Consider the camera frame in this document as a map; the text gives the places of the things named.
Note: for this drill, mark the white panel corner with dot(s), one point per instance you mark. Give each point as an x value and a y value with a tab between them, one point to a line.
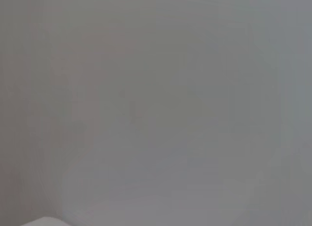
46	222

